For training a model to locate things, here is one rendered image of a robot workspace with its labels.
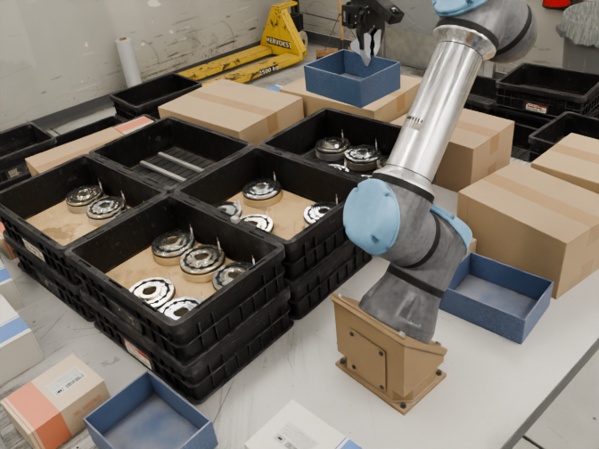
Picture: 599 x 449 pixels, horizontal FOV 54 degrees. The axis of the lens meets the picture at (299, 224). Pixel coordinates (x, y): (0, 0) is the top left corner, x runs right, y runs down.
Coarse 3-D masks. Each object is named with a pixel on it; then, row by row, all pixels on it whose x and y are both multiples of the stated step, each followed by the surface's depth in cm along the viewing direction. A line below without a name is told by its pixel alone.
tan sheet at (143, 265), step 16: (144, 256) 140; (112, 272) 136; (128, 272) 135; (144, 272) 135; (160, 272) 134; (176, 272) 134; (128, 288) 130; (176, 288) 129; (192, 288) 128; (208, 288) 128
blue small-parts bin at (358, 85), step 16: (320, 64) 155; (336, 64) 159; (352, 64) 159; (384, 64) 150; (320, 80) 149; (336, 80) 144; (352, 80) 140; (368, 80) 140; (384, 80) 144; (336, 96) 147; (352, 96) 143; (368, 96) 143
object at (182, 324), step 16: (144, 208) 139; (112, 224) 134; (240, 224) 129; (272, 240) 123; (272, 256) 118; (96, 272) 120; (256, 272) 116; (112, 288) 115; (224, 288) 111; (240, 288) 114; (128, 304) 113; (144, 304) 111; (208, 304) 108; (160, 320) 106; (176, 320) 105; (192, 320) 106
